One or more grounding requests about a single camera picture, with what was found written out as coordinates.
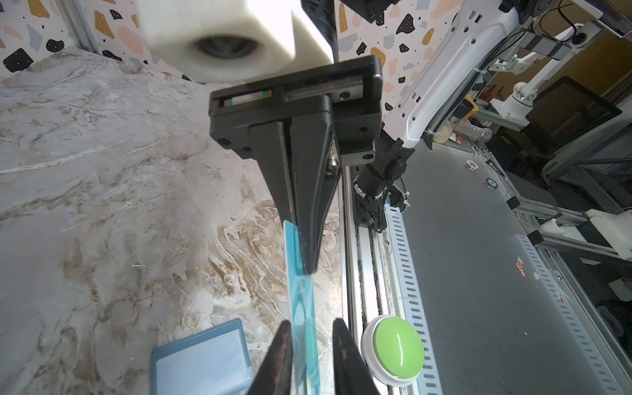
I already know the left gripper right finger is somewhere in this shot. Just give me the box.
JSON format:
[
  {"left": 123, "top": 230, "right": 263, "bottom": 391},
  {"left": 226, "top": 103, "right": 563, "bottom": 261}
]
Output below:
[{"left": 332, "top": 319, "right": 379, "bottom": 395}]

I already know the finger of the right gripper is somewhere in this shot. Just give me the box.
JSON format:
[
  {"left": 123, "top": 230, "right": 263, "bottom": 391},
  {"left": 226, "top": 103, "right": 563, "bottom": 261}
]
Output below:
[
  {"left": 249, "top": 122, "right": 296, "bottom": 224},
  {"left": 291, "top": 95, "right": 341, "bottom": 275}
]

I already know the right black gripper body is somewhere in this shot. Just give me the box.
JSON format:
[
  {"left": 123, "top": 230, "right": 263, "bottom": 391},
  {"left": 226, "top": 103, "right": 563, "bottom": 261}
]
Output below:
[{"left": 208, "top": 55, "right": 383, "bottom": 166}]

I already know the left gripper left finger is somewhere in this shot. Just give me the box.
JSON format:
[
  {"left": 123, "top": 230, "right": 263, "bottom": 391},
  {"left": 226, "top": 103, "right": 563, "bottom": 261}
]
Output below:
[{"left": 247, "top": 320, "right": 294, "bottom": 395}]

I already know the blue leather card holder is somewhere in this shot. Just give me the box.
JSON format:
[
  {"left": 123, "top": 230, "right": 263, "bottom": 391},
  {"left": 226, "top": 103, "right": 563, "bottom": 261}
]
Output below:
[{"left": 151, "top": 319, "right": 253, "bottom": 395}]

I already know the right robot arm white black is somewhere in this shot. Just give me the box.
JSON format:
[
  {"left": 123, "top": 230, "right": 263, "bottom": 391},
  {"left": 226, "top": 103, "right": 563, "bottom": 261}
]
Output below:
[{"left": 209, "top": 1, "right": 550, "bottom": 275}]

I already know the green push button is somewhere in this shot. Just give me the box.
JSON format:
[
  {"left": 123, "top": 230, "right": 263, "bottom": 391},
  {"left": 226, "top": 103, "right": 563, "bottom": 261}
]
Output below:
[{"left": 360, "top": 314, "right": 425, "bottom": 388}]

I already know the white ventilated cable duct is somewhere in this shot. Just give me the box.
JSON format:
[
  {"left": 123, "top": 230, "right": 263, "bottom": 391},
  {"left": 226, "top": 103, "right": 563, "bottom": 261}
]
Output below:
[{"left": 383, "top": 206, "right": 443, "bottom": 394}]

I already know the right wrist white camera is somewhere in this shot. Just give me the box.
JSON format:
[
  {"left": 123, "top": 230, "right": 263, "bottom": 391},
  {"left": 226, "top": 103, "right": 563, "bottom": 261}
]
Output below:
[{"left": 137, "top": 0, "right": 334, "bottom": 83}]

